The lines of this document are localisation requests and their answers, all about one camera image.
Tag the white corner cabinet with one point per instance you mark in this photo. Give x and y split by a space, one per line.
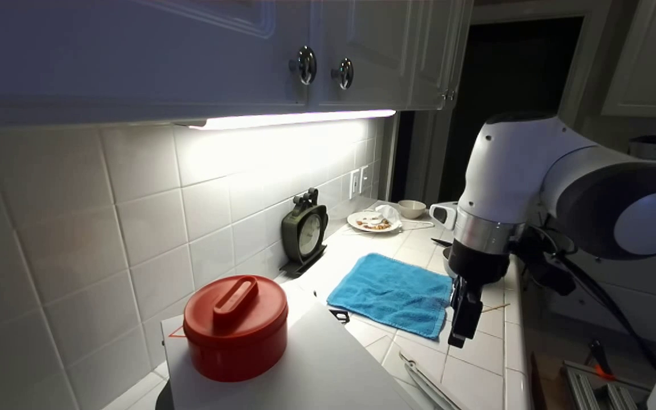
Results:
650 57

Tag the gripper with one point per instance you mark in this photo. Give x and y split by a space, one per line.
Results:
476 265

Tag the small white bowl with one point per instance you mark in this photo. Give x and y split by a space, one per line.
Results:
411 209

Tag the white plate with food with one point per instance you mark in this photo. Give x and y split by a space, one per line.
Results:
370 223

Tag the red round lidded container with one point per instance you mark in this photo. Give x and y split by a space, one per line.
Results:
236 336

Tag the thin wooden stick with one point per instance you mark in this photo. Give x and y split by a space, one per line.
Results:
496 308

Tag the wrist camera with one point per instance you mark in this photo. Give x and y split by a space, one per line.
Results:
553 278

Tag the white upper cabinet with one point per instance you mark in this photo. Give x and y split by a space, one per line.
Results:
134 57

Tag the small white appliance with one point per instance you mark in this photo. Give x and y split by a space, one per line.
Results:
445 215

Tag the blue towel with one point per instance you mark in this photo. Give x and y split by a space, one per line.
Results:
393 293

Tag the black utensil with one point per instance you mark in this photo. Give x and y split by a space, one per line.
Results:
441 242

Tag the crumpled white napkin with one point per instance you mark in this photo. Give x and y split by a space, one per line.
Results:
389 213

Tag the dark pot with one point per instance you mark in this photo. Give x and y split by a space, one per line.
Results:
651 147

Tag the white wall socket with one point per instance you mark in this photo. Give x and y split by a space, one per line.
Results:
364 177
354 183

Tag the dark green kitchen scale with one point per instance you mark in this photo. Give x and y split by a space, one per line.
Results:
305 233

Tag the round metal cabinet knob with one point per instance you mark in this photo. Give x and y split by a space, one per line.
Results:
344 73
305 65

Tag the under-cabinet light strip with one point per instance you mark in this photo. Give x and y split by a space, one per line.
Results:
294 119

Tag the metal tongs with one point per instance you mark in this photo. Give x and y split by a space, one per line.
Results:
426 382

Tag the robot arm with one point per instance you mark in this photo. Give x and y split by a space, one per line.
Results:
510 171

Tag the white cabinet door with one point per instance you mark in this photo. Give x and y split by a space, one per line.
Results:
134 51
373 45

